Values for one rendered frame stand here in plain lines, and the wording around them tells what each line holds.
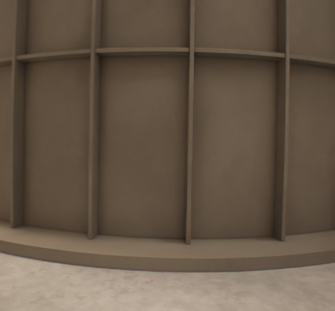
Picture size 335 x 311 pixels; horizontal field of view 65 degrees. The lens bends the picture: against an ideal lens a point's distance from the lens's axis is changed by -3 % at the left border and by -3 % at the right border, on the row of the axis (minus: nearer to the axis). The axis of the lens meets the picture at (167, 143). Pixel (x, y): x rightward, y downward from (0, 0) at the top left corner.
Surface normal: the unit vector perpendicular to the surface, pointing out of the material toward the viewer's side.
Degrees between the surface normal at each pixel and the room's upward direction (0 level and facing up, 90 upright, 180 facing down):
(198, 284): 0
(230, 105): 90
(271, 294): 0
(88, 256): 90
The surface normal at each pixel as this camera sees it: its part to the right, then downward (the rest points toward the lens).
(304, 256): 0.20, 0.02
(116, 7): -0.14, 0.01
